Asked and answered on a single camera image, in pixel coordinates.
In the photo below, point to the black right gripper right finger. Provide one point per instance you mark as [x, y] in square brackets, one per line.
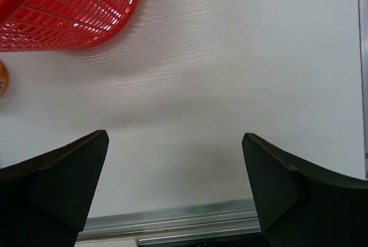
[299, 203]

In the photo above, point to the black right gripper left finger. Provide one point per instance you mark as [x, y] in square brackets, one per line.
[45, 200]

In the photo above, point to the red mesh plastic bin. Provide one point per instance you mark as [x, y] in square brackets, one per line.
[51, 25]

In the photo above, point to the orange soda bottle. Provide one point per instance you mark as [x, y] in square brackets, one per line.
[4, 78]

